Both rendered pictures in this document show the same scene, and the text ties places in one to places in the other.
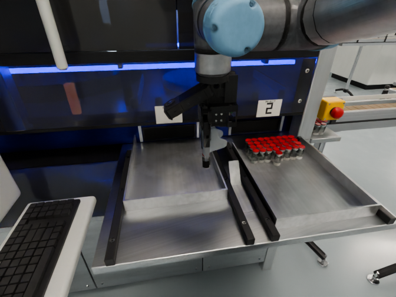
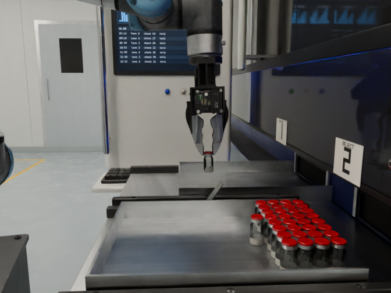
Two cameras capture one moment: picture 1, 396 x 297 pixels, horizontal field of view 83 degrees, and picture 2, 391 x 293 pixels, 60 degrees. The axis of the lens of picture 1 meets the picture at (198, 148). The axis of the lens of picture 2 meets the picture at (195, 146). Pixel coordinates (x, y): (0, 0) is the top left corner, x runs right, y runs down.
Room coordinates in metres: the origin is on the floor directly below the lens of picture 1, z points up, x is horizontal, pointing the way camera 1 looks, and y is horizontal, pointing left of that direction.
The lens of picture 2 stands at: (0.54, -0.78, 1.13)
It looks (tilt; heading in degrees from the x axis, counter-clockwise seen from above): 10 degrees down; 96
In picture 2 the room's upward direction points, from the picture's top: straight up
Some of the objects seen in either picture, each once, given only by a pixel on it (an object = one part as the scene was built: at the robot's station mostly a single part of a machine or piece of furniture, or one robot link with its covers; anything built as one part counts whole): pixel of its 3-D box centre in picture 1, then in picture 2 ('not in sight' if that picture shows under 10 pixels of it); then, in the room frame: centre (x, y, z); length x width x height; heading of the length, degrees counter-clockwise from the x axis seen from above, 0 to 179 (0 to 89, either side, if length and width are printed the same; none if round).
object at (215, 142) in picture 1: (214, 144); (198, 135); (0.47, -0.04, 1.02); 0.06 x 0.03 x 0.09; 96
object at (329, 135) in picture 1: (315, 132); not in sight; (0.83, -0.49, 0.87); 0.14 x 0.13 x 0.02; 9
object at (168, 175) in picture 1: (172, 161); (244, 178); (0.58, 0.08, 0.90); 0.34 x 0.26 x 0.04; 9
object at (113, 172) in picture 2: (22, 264); (160, 174); (0.29, 0.39, 0.82); 0.40 x 0.14 x 0.02; 9
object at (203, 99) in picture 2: (215, 99); (206, 86); (0.49, -0.04, 1.13); 0.09 x 0.08 x 0.12; 96
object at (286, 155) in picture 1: (277, 154); (272, 232); (0.61, -0.26, 0.90); 0.18 x 0.02 x 0.05; 99
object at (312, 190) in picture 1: (290, 172); (217, 238); (0.52, -0.27, 0.90); 0.34 x 0.26 x 0.04; 9
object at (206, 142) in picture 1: (205, 128); (196, 114); (0.46, -0.02, 1.07); 0.05 x 0.02 x 0.09; 6
